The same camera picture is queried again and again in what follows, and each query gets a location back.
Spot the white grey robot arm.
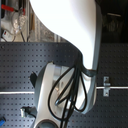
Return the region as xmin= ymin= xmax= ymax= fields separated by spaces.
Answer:
xmin=30 ymin=0 xmax=102 ymax=128

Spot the red tool in background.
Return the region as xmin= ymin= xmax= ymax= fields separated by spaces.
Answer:
xmin=1 ymin=4 xmax=25 ymax=15

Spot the metal cable clip left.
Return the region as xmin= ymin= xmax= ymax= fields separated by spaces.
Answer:
xmin=20 ymin=107 xmax=30 ymax=118

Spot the blue object at corner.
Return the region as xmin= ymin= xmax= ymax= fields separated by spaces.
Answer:
xmin=0 ymin=117 xmax=5 ymax=127

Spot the black perforated board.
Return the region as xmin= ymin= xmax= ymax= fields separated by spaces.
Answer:
xmin=0 ymin=42 xmax=128 ymax=128

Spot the metal cable clip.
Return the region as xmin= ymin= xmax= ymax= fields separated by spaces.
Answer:
xmin=103 ymin=76 xmax=111 ymax=97
xmin=20 ymin=107 xmax=30 ymax=118

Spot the metal cable clip right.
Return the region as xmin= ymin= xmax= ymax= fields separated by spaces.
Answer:
xmin=103 ymin=76 xmax=111 ymax=97

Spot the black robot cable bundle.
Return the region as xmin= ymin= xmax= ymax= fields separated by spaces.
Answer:
xmin=47 ymin=53 xmax=90 ymax=128

